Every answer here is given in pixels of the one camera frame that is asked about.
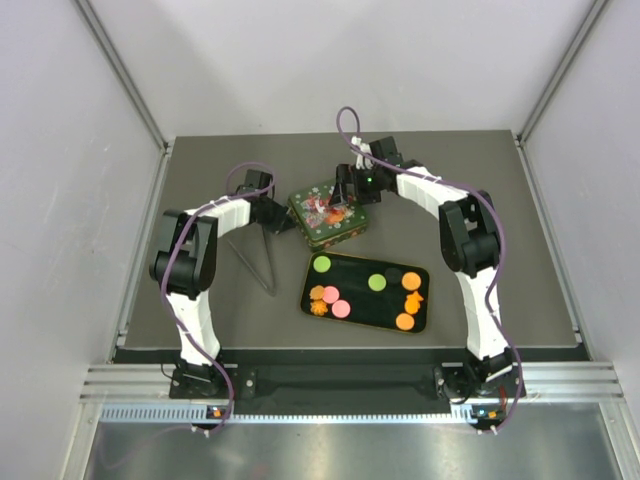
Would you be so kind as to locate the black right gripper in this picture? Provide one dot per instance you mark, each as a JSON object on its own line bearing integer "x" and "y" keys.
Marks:
{"x": 346, "y": 175}

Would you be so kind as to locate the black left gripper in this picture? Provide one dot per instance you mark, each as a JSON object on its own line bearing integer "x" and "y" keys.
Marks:
{"x": 282, "y": 222}

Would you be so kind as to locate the gold tin lid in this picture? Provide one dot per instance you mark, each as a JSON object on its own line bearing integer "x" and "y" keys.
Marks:
{"x": 309, "y": 206}

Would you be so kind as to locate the green christmas cookie tin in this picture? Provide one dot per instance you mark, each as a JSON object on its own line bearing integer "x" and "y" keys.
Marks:
{"x": 323, "y": 236}

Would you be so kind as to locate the metal tongs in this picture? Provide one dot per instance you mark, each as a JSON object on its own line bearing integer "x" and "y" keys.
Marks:
{"x": 253, "y": 251}

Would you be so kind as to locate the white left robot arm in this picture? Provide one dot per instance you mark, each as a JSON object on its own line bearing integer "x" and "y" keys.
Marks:
{"x": 184, "y": 267}

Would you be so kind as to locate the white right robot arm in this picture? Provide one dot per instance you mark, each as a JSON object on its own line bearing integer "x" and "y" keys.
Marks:
{"x": 471, "y": 240}

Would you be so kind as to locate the green round cookie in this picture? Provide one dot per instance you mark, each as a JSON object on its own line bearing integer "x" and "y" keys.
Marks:
{"x": 377, "y": 282}
{"x": 321, "y": 263}

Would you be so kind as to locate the orange swirl cookie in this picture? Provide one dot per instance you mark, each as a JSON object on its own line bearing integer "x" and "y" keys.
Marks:
{"x": 317, "y": 293}

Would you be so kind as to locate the black gold-rimmed tray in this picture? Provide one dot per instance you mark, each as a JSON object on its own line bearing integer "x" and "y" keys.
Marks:
{"x": 349, "y": 274}

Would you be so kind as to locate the pink round cookie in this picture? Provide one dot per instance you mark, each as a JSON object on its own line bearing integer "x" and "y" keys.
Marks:
{"x": 331, "y": 295}
{"x": 341, "y": 309}

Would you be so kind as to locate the orange star cookie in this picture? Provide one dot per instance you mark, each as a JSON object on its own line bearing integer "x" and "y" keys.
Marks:
{"x": 318, "y": 307}

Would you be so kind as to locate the black sandwich cookie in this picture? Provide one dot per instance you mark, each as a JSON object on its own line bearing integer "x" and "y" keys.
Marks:
{"x": 393, "y": 275}

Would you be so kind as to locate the orange round cookie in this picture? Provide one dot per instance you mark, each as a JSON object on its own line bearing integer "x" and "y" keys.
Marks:
{"x": 405, "y": 322}
{"x": 411, "y": 281}

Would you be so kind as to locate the orange fish cookie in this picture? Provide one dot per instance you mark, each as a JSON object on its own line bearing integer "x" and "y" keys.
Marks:
{"x": 413, "y": 303}

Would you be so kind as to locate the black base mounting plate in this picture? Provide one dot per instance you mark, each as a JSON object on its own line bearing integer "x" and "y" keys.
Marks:
{"x": 339, "y": 383}

